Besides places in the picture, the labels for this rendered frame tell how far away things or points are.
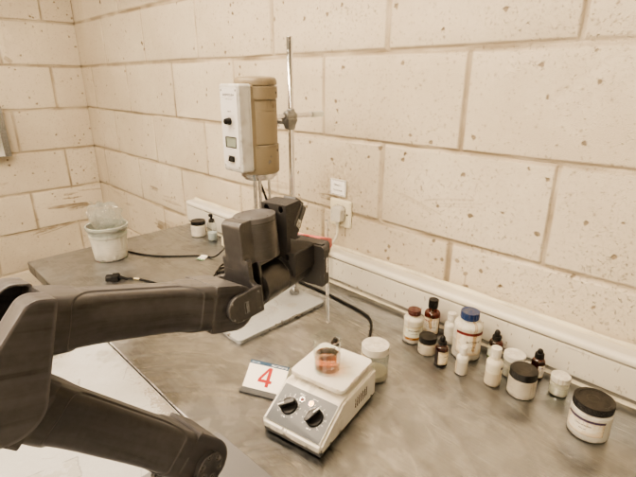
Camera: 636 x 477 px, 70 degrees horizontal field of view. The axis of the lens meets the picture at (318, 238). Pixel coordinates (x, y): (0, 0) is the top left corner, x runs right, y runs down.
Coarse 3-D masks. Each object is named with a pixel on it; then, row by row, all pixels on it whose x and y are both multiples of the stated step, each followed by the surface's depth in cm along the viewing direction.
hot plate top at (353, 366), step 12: (312, 360) 89; (348, 360) 89; (360, 360) 89; (300, 372) 85; (312, 372) 85; (348, 372) 85; (360, 372) 85; (324, 384) 82; (336, 384) 82; (348, 384) 82
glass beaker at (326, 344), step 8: (312, 336) 85; (320, 336) 86; (328, 336) 87; (336, 336) 86; (320, 344) 82; (328, 344) 82; (336, 344) 82; (320, 352) 83; (328, 352) 82; (336, 352) 83; (320, 360) 83; (328, 360) 83; (336, 360) 83; (320, 368) 84; (328, 368) 83; (336, 368) 84; (328, 376) 84
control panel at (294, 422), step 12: (288, 384) 85; (288, 396) 84; (300, 396) 83; (312, 396) 82; (276, 408) 83; (300, 408) 81; (312, 408) 81; (324, 408) 80; (336, 408) 80; (276, 420) 81; (288, 420) 80; (300, 420) 80; (324, 420) 79; (300, 432) 78; (312, 432) 78; (324, 432) 77
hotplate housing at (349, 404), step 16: (368, 368) 89; (304, 384) 85; (368, 384) 88; (336, 400) 81; (352, 400) 83; (336, 416) 79; (352, 416) 84; (288, 432) 80; (336, 432) 79; (304, 448) 78; (320, 448) 76
